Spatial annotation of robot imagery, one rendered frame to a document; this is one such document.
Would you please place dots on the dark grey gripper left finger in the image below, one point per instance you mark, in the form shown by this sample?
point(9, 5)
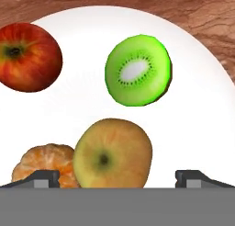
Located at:
point(44, 178)

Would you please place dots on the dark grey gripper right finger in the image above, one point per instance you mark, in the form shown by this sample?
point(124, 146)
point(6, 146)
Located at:
point(191, 177)

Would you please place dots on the white plate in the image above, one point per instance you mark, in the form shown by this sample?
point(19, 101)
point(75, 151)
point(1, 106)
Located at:
point(192, 125)

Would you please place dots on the peeled orange mandarin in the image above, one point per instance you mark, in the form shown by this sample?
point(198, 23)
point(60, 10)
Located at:
point(46, 159)

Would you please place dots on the yellow-green apple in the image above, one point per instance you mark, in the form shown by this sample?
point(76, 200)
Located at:
point(113, 154)

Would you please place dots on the green kiwi half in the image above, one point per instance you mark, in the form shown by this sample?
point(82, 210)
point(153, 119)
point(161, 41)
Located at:
point(137, 70)

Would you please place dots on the red apple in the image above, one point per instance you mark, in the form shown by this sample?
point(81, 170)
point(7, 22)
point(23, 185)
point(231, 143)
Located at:
point(29, 56)

